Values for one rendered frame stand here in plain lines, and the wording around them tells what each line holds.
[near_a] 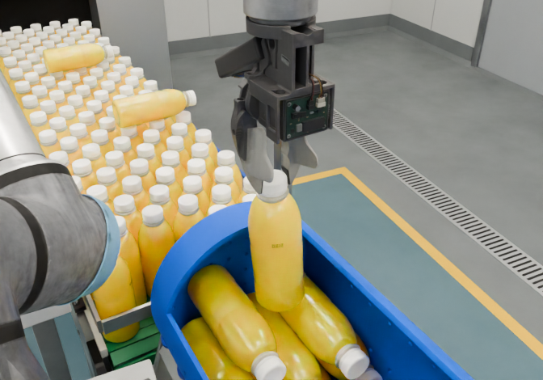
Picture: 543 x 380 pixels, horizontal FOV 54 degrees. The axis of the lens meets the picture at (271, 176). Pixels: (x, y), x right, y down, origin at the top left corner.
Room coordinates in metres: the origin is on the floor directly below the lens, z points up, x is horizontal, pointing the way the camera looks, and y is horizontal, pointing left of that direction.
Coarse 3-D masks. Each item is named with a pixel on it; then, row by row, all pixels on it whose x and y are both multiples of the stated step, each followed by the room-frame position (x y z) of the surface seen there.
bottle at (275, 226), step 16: (256, 192) 0.56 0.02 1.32; (288, 192) 0.56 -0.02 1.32; (256, 208) 0.54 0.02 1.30; (272, 208) 0.54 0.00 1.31; (288, 208) 0.54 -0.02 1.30; (256, 224) 0.54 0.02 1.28; (272, 224) 0.53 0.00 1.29; (288, 224) 0.53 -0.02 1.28; (256, 240) 0.53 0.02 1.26; (272, 240) 0.52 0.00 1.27; (288, 240) 0.53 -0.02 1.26; (256, 256) 0.54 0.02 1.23; (272, 256) 0.53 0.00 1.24; (288, 256) 0.53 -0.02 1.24; (256, 272) 0.54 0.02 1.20; (272, 272) 0.53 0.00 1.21; (288, 272) 0.53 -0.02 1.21; (256, 288) 0.55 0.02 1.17; (272, 288) 0.53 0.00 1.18; (288, 288) 0.53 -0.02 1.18; (304, 288) 0.56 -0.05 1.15; (272, 304) 0.53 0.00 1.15; (288, 304) 0.53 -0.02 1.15
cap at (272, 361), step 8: (264, 360) 0.45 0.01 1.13; (272, 360) 0.45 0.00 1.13; (280, 360) 0.46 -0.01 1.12; (256, 368) 0.45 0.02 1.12; (264, 368) 0.44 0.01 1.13; (272, 368) 0.44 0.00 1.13; (280, 368) 0.45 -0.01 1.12; (256, 376) 0.44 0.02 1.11; (264, 376) 0.43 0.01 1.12; (272, 376) 0.44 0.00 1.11; (280, 376) 0.45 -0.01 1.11
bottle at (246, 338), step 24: (216, 264) 0.62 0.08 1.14; (192, 288) 0.58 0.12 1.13; (216, 288) 0.57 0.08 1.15; (240, 288) 0.58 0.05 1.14; (216, 312) 0.53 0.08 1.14; (240, 312) 0.52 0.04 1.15; (216, 336) 0.51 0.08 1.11; (240, 336) 0.48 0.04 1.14; (264, 336) 0.48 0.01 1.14; (240, 360) 0.46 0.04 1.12
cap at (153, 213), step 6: (144, 210) 0.82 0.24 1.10; (150, 210) 0.82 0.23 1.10; (156, 210) 0.82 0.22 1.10; (162, 210) 0.82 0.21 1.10; (144, 216) 0.81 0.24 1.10; (150, 216) 0.80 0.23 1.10; (156, 216) 0.81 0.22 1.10; (162, 216) 0.82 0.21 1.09; (150, 222) 0.80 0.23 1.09; (156, 222) 0.81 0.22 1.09
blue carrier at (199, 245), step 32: (224, 224) 0.60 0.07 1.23; (192, 256) 0.56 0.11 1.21; (224, 256) 0.63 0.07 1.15; (320, 256) 0.67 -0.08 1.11; (160, 288) 0.56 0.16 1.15; (320, 288) 0.66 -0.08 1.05; (352, 288) 0.60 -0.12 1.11; (160, 320) 0.54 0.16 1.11; (352, 320) 0.59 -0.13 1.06; (384, 320) 0.54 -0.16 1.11; (192, 352) 0.46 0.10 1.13; (384, 352) 0.53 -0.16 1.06; (416, 352) 0.48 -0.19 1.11
